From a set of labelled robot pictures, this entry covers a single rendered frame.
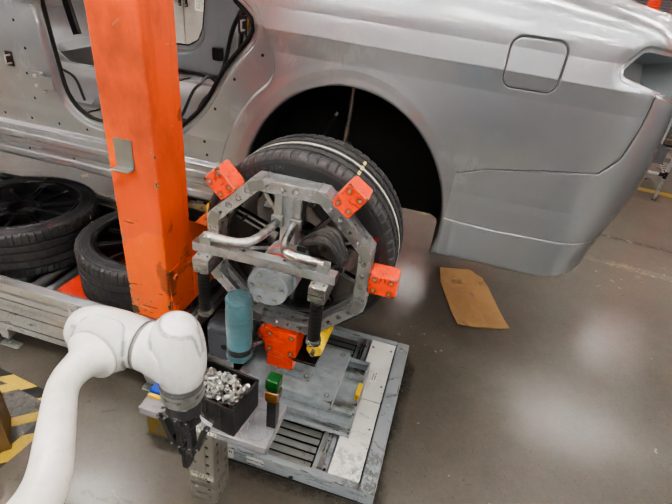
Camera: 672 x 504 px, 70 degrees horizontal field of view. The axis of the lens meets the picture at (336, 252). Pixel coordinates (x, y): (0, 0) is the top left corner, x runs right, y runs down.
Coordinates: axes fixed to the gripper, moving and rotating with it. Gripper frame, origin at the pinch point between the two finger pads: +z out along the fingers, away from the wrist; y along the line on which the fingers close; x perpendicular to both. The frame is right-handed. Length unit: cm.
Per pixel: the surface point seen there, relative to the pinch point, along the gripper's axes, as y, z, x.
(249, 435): 6.1, 22.4, 24.1
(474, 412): 86, 67, 96
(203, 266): -14.1, -24.7, 38.7
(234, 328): -8.5, 3.8, 47.0
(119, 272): -72, 20, 77
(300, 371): 9, 44, 73
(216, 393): -5.9, 12.2, 27.6
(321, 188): 12, -44, 62
